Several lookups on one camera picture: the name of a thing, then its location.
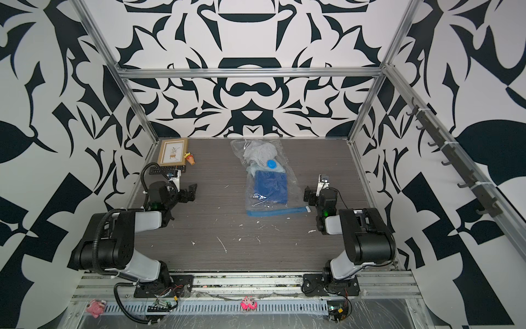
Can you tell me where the dark blue towel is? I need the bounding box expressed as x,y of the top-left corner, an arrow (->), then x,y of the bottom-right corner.
253,171 -> 288,204

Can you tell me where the clear plastic vacuum bag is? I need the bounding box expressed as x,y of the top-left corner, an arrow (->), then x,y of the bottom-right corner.
231,138 -> 310,217

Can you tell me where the grey towel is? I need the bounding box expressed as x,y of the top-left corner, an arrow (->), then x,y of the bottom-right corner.
243,141 -> 278,167

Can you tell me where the light teal towel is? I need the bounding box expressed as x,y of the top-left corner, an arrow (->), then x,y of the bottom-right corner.
247,160 -> 286,177

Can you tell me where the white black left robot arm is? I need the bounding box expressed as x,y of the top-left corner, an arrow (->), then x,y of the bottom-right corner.
68,181 -> 198,288

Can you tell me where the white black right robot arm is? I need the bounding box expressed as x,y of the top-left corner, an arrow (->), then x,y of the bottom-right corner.
304,186 -> 397,282

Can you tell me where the black tv remote control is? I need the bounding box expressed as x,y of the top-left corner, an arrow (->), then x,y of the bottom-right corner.
149,165 -> 186,177

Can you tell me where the ice cream cone toy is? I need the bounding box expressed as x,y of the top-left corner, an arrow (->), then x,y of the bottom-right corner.
184,152 -> 195,166

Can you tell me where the small green circuit board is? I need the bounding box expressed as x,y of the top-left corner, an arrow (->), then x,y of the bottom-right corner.
154,300 -> 178,311

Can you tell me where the black electronics box with led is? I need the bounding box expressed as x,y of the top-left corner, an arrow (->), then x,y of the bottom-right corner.
328,302 -> 353,323

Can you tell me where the wooden picture frame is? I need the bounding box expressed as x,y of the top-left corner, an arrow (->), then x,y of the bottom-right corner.
157,138 -> 188,167

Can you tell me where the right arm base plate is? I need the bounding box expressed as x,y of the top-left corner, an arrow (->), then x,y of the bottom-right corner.
301,274 -> 360,297

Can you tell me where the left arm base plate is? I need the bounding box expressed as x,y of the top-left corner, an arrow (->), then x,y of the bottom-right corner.
134,274 -> 194,298

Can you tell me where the black corrugated cable conduit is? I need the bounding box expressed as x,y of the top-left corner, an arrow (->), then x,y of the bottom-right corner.
91,208 -> 124,276

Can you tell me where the white slotted cable duct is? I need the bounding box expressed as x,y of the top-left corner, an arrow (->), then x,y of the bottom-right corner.
125,300 -> 329,317

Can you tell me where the magenta toy on rail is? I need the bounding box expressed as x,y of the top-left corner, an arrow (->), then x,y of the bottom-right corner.
241,296 -> 258,311

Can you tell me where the pink toy on rail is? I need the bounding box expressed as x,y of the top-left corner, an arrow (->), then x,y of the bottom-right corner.
85,300 -> 107,319

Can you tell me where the black wall hook rack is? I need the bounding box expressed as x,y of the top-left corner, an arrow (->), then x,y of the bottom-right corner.
408,105 -> 504,217

